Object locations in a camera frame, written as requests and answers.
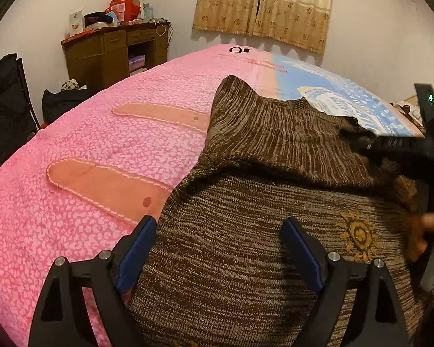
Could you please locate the beige patterned curtain panel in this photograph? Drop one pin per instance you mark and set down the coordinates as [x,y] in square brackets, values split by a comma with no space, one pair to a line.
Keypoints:
[296,7]
[226,0]

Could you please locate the plastic storage box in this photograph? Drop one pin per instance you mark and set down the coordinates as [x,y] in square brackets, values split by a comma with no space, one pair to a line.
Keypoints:
[136,64]

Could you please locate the brown knit sweater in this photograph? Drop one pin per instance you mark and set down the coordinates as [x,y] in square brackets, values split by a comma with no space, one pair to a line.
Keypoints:
[256,260]

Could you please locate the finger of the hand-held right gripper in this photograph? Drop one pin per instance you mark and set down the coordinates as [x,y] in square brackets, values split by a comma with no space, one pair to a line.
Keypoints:
[387,148]

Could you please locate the dark cloth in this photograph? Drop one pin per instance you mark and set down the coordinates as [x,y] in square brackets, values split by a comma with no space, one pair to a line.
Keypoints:
[96,17]

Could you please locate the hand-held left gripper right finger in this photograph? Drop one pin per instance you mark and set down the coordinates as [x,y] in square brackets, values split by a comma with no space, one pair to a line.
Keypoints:
[303,253]

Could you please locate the black bag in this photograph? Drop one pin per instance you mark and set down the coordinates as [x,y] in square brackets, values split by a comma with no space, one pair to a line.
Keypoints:
[63,103]

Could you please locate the pink and blue printed blanket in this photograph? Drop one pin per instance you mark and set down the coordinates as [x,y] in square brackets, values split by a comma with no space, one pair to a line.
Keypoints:
[76,133]

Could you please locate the black folding chair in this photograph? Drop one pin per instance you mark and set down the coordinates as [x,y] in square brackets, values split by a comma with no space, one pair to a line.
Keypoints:
[5,115]

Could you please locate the white printed card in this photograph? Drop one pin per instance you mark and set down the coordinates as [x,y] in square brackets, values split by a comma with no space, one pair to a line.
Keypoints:
[76,21]

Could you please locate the patterned pillow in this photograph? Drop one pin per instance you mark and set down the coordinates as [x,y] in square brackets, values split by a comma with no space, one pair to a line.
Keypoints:
[410,114]

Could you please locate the checked cloth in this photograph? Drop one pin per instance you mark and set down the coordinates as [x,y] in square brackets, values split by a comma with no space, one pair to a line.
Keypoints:
[69,85]

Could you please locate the person's right hand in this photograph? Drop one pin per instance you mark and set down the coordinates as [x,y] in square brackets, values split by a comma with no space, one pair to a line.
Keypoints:
[428,224]

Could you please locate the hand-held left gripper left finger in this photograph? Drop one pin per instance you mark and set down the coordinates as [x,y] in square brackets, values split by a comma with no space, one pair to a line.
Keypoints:
[137,249]

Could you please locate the brown wooden desk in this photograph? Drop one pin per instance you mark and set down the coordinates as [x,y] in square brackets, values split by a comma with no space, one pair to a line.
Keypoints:
[94,58]

